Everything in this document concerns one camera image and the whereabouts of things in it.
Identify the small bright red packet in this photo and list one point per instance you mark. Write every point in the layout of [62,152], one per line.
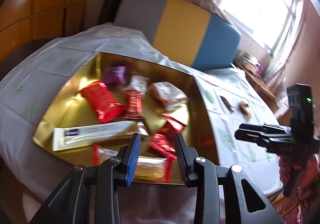
[172,124]

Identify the clear brown sesame snack packet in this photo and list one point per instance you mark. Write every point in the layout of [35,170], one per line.
[167,94]

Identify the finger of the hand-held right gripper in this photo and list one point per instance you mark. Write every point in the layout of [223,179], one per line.
[262,128]
[250,136]

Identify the purple snack packet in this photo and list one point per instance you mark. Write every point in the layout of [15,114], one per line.
[115,74]

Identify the dark red bar packet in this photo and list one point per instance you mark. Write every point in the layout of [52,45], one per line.
[132,104]

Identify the gold box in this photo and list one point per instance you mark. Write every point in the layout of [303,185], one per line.
[62,114]

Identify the wooden side table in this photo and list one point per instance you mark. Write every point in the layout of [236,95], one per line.
[262,89]

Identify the white and gold sachet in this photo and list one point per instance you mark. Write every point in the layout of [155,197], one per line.
[95,134]

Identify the window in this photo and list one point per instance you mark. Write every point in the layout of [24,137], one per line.
[260,6]

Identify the black chair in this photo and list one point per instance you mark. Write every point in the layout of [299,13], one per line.
[115,1]

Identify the wooden cabinet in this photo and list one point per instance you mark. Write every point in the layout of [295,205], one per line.
[50,1]

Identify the white snack packet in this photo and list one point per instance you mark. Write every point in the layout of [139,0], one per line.
[138,84]

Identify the brown and silver snack packet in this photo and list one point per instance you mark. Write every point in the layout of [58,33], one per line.
[226,102]

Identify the dark red foil packet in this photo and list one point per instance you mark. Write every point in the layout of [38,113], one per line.
[160,144]

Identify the grey yellow blue sofa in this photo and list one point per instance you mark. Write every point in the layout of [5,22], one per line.
[185,29]

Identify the floral patterned clothing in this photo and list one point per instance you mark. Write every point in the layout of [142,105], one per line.
[305,204]

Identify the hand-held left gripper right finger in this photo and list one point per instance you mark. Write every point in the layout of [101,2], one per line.
[182,159]

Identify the yellow foil snack packet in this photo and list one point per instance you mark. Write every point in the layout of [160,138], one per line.
[245,107]

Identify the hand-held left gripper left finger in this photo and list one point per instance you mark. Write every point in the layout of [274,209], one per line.
[132,159]

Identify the person's right hand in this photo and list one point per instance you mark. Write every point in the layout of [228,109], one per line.
[312,171]

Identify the large red snack packet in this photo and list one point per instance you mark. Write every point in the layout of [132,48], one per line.
[100,99]

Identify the white green-printed tablecloth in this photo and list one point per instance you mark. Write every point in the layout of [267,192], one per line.
[225,139]

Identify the tan rice cake packet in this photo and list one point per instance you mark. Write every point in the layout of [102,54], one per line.
[150,169]

